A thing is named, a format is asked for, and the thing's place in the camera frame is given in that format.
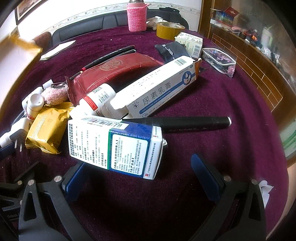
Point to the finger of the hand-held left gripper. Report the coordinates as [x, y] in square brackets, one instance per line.
[26, 171]
[5, 151]

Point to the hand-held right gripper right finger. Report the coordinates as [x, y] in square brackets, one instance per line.
[203, 171]

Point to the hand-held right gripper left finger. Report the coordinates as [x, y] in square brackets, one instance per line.
[74, 178]

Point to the white charger plug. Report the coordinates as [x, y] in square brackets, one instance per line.
[16, 135]

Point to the blue white medicine box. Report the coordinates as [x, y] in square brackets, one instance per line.
[104, 148]

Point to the yellow snack packet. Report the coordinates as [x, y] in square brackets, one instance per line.
[46, 132]

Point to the black marker white tip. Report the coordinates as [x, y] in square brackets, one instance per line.
[185, 122]

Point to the white bottle red label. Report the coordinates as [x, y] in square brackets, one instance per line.
[101, 96]

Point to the yellow taped cardboard box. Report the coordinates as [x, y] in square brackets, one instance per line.
[16, 53]

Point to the small white bottle red band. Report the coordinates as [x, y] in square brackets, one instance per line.
[35, 102]

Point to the white paper scrap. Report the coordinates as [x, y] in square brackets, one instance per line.
[266, 190]

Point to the pink fluffy ball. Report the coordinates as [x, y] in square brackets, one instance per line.
[55, 95]

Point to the small white plastic object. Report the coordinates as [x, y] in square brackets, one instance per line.
[47, 84]

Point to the green white packet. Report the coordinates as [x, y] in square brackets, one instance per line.
[289, 143]

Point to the long white blue ointment box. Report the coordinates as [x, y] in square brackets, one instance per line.
[157, 90]

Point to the clear cartoon print pencil case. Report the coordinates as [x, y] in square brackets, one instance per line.
[219, 59]

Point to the wooden cabinet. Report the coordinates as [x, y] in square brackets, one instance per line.
[254, 69]

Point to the white notebook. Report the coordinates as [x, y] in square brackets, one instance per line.
[57, 49]

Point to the brown chair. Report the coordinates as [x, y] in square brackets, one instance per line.
[44, 38]

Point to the black pouch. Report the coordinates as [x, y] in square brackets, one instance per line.
[172, 52]

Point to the white green medicine box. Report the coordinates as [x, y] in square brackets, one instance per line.
[192, 45]

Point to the yellow tape roll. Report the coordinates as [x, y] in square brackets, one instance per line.
[161, 32]

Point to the black leather sofa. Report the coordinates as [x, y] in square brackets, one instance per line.
[92, 25]

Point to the colourful cardboard box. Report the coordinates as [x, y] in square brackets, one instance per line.
[224, 16]

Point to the white cloth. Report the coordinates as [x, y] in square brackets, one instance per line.
[153, 22]

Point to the black item on sofa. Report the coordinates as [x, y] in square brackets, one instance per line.
[173, 10]

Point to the bottle in pink knitted sleeve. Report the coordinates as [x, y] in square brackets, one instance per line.
[136, 18]

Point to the framed wall picture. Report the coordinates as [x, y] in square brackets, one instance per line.
[25, 9]

